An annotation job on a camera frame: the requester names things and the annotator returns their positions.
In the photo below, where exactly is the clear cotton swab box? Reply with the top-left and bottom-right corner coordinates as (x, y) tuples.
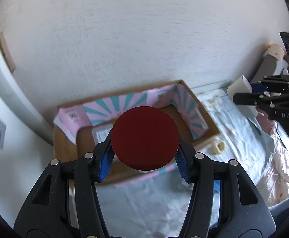
(92, 124), (113, 145)

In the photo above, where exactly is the beige plush toy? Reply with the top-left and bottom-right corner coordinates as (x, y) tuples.
(267, 44), (285, 61)

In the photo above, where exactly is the white wardrobe door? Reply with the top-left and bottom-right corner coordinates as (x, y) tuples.
(0, 51), (53, 227)

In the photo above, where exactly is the grey bed headboard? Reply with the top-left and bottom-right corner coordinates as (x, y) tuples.
(250, 54), (287, 84)

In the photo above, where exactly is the cardboard box pink liner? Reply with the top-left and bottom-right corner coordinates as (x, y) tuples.
(54, 81), (219, 189)

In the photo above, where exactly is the cream hair scrunchie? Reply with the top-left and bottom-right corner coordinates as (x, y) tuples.
(212, 140), (226, 154)

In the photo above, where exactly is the wooden strip on wall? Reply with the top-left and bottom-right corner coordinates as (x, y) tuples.
(0, 32), (16, 74)

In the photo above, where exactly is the small light blue box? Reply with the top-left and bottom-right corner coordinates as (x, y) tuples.
(214, 179), (221, 193)

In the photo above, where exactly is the floral light blue bedsheet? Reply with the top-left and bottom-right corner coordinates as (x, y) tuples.
(68, 80), (289, 238)

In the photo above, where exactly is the red lid round jar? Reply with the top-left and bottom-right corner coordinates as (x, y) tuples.
(111, 106), (180, 171)

